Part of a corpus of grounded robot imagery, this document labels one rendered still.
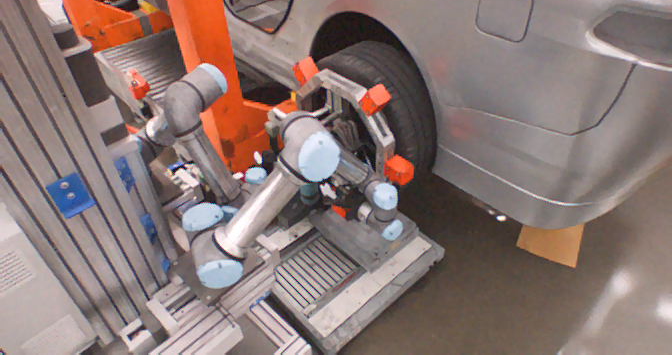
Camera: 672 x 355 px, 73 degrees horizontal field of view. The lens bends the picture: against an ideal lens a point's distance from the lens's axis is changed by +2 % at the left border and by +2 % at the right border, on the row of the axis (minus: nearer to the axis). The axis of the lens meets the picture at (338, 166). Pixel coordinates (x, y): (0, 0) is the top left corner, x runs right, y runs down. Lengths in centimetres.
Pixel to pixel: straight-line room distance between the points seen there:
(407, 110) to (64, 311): 126
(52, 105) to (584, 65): 132
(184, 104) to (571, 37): 109
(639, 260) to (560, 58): 172
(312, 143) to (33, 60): 62
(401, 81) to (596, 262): 157
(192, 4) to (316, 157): 97
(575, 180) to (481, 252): 115
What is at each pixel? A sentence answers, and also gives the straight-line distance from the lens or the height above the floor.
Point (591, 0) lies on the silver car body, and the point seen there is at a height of 156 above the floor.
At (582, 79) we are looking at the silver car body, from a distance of 142.
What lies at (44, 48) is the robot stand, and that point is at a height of 158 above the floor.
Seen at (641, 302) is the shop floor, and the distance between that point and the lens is 275.
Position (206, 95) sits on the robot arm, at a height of 128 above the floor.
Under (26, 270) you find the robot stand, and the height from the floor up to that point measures 112.
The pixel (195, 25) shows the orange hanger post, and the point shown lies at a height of 130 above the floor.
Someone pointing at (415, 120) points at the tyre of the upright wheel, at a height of 101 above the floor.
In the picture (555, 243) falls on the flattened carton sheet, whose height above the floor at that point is 1.
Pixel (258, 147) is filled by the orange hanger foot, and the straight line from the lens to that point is 232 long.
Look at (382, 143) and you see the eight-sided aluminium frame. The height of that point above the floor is 97.
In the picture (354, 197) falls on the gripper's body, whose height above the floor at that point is 88.
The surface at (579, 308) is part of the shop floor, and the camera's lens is 259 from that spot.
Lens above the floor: 199
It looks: 40 degrees down
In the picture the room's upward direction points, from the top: 3 degrees counter-clockwise
